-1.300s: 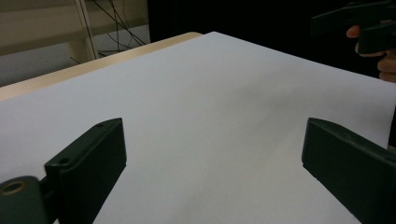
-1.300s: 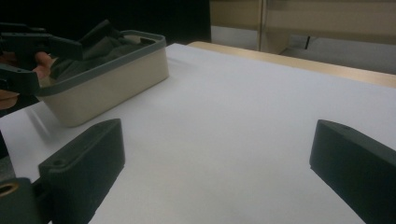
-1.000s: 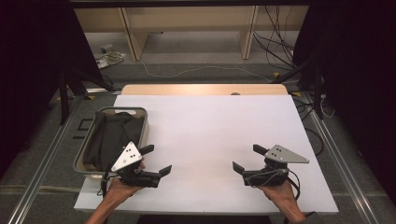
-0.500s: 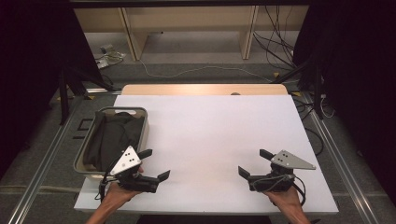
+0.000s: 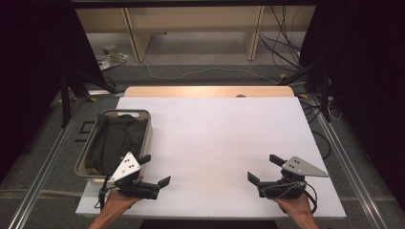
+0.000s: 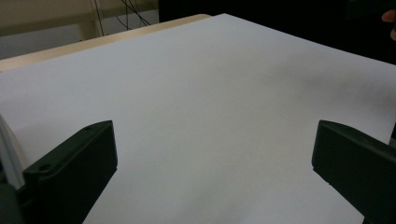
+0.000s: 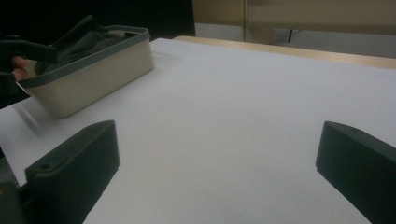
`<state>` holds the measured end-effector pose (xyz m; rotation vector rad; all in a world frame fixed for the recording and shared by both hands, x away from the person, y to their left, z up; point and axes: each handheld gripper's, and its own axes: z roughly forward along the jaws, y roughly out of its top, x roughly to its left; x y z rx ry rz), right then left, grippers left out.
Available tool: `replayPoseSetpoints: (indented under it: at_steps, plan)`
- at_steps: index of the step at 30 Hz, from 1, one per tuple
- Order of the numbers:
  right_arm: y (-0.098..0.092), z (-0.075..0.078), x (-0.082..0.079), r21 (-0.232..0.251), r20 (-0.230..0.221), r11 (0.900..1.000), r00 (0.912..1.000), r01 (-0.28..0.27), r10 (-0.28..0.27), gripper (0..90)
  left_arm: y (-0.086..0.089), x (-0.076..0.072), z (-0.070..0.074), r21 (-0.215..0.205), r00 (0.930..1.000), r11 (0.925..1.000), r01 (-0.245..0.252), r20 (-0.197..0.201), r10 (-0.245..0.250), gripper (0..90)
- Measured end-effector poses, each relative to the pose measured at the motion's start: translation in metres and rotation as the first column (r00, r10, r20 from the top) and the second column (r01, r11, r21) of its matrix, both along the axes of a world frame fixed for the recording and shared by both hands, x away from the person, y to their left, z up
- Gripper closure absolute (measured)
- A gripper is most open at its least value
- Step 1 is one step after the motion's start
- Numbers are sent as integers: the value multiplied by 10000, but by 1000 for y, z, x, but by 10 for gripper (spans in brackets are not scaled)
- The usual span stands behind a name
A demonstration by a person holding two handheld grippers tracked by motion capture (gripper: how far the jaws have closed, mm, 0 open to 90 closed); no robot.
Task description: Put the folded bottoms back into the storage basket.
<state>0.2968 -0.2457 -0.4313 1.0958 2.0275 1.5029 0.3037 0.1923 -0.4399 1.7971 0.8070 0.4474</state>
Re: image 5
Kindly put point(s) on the black curtain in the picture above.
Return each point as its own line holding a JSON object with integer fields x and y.
{"x": 31, "y": 79}
{"x": 366, "y": 79}

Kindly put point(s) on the grey power adapter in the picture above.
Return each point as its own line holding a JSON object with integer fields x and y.
{"x": 109, "y": 49}

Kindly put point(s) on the black overhead bar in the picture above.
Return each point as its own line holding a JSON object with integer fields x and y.
{"x": 191, "y": 3}

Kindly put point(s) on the grey-rimmed beige basket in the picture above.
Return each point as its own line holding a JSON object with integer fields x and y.
{"x": 144, "y": 140}

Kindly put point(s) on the aluminium floor rail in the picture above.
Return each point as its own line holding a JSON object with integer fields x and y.
{"x": 41, "y": 178}
{"x": 353, "y": 165}

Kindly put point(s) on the person's left hand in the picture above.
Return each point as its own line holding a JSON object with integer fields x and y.
{"x": 119, "y": 199}

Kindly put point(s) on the dark grey garment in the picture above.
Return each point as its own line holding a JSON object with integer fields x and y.
{"x": 116, "y": 143}

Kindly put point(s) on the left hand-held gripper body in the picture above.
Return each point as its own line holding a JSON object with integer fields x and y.
{"x": 129, "y": 170}

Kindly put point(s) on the white power strip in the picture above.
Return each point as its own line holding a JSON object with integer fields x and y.
{"x": 104, "y": 65}

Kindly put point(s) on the person's right hand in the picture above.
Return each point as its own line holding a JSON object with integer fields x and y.
{"x": 294, "y": 205}

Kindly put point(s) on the black rectangular floor frame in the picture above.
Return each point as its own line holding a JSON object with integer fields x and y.
{"x": 86, "y": 128}

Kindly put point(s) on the beige wooden shelf unit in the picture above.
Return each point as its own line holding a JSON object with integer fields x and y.
{"x": 197, "y": 19}

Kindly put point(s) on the black metal stand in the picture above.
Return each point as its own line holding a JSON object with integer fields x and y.
{"x": 71, "y": 92}
{"x": 323, "y": 86}

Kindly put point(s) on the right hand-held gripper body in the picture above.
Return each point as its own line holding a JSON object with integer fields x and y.
{"x": 286, "y": 187}

